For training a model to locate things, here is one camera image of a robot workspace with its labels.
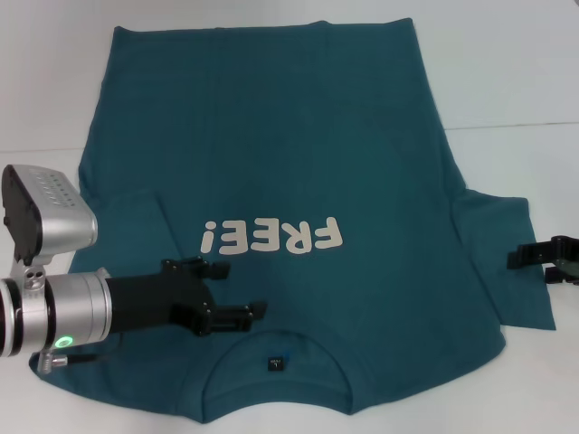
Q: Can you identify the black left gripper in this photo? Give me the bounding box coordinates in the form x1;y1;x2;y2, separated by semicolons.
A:
106;256;268;338

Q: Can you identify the teal blue printed t-shirt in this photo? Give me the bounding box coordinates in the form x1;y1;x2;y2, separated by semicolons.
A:
29;16;556;403

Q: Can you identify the left arm cable with plug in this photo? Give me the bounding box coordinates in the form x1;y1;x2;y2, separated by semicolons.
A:
38;348;110;374

